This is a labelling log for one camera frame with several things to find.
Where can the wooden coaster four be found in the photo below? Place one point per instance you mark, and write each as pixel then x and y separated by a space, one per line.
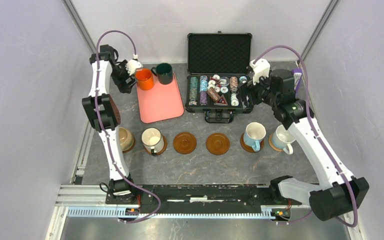
pixel 217 144

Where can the wooden coaster three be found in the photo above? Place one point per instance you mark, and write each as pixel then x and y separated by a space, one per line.
pixel 184 143

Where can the wooden coaster one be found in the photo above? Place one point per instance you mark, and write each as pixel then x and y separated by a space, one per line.
pixel 130 147

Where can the light blue mug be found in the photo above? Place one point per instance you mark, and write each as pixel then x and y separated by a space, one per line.
pixel 254 133

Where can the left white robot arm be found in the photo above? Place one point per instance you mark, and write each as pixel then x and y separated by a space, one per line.
pixel 104 117

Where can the cream mug dark handle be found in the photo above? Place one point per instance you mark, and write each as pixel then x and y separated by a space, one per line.
pixel 151 137

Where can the beige ceramic mug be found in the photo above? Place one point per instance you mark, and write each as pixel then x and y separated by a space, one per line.
pixel 125 137

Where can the purple metronome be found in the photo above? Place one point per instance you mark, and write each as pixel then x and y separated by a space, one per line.
pixel 297 74

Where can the dark green mug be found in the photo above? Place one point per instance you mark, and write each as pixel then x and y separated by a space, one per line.
pixel 163 72

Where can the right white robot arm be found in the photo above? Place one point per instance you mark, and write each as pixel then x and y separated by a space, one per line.
pixel 338 191

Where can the white mug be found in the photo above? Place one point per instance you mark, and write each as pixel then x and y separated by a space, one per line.
pixel 283 139

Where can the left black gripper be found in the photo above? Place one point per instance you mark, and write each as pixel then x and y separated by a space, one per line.
pixel 123 86

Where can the pink serving tray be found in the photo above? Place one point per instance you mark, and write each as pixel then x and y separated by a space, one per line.
pixel 161 102

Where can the wooden coaster two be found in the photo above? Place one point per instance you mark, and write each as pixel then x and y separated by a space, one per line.
pixel 155 151

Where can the black poker chip case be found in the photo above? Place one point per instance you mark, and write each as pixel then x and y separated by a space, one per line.
pixel 217 65

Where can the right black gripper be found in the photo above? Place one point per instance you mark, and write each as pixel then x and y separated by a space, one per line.
pixel 246 89

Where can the orange mug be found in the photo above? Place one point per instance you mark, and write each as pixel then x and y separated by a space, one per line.
pixel 145 79

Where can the wooden coaster five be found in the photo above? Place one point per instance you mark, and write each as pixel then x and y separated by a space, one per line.
pixel 249 148

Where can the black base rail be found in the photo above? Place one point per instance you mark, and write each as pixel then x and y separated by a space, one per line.
pixel 189 199

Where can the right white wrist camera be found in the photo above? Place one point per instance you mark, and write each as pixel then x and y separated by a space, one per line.
pixel 260 69

